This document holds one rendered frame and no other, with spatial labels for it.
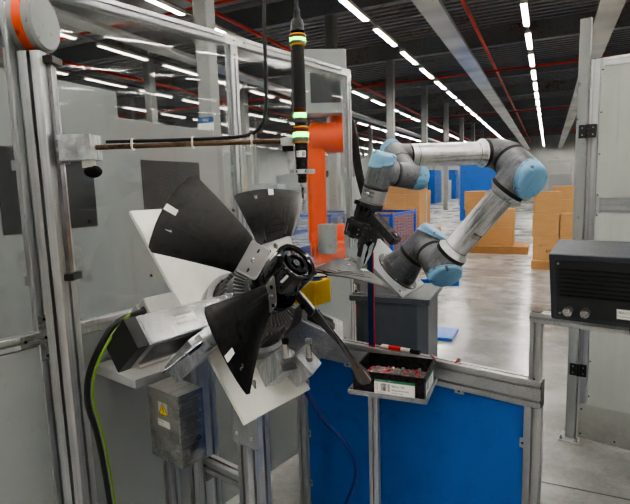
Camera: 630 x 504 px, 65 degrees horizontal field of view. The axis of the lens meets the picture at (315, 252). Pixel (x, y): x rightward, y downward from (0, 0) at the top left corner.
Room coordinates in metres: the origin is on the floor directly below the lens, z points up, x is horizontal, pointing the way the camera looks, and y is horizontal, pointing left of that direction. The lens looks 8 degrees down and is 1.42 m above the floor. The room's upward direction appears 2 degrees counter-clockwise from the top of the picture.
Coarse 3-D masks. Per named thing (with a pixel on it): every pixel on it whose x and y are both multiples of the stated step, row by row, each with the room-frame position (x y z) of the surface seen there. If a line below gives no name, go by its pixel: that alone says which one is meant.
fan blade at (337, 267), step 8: (328, 264) 1.53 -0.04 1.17; (336, 264) 1.54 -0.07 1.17; (344, 264) 1.55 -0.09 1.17; (320, 272) 1.38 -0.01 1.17; (328, 272) 1.38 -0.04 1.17; (336, 272) 1.41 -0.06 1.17; (344, 272) 1.42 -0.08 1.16; (352, 272) 1.45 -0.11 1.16; (360, 272) 1.49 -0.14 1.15; (368, 272) 1.52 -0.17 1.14; (360, 280) 1.40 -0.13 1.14; (368, 280) 1.43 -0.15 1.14; (376, 280) 1.46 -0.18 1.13
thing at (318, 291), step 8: (312, 280) 1.79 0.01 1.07; (320, 280) 1.79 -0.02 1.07; (328, 280) 1.82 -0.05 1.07; (304, 288) 1.78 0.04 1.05; (312, 288) 1.76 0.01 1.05; (320, 288) 1.78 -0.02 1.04; (328, 288) 1.82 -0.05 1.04; (312, 296) 1.76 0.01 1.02; (320, 296) 1.78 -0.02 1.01; (328, 296) 1.82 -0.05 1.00; (312, 304) 1.76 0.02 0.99; (320, 304) 1.78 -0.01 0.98
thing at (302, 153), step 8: (296, 8) 1.37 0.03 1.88; (296, 16) 1.37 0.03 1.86; (296, 24) 1.36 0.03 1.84; (296, 144) 1.36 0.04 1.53; (304, 144) 1.36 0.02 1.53; (296, 152) 1.37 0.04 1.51; (304, 152) 1.36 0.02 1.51; (296, 160) 1.37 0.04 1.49; (304, 160) 1.36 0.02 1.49; (296, 168) 1.37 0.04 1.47; (304, 168) 1.36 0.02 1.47; (304, 176) 1.37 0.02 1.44
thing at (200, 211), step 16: (192, 176) 1.26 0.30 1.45; (176, 192) 1.22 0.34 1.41; (192, 192) 1.24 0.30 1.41; (208, 192) 1.26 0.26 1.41; (176, 208) 1.21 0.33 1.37; (192, 208) 1.22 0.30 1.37; (208, 208) 1.24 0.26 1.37; (224, 208) 1.26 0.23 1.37; (160, 224) 1.18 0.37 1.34; (176, 224) 1.20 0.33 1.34; (192, 224) 1.21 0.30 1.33; (208, 224) 1.23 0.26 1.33; (224, 224) 1.25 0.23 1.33; (240, 224) 1.27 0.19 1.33; (160, 240) 1.17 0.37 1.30; (176, 240) 1.19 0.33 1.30; (192, 240) 1.21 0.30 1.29; (208, 240) 1.22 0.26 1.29; (224, 240) 1.24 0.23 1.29; (240, 240) 1.26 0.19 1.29; (176, 256) 1.19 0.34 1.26; (192, 256) 1.21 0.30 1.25; (208, 256) 1.22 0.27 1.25; (224, 256) 1.24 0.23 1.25; (240, 256) 1.25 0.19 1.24
